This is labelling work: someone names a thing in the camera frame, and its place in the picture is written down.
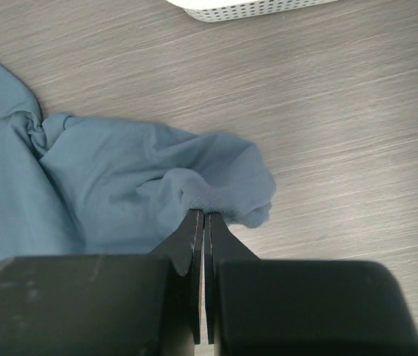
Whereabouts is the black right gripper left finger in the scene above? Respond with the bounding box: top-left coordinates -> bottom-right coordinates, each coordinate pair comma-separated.
0,211 -> 203,355

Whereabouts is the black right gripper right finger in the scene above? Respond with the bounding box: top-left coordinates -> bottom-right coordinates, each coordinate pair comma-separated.
204,214 -> 418,355

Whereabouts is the grey-blue t-shirt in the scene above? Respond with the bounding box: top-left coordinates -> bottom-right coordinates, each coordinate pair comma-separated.
0,65 -> 275,260

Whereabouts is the white perforated plastic basket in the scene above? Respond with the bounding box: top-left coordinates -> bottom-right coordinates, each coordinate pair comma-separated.
168,0 -> 333,23

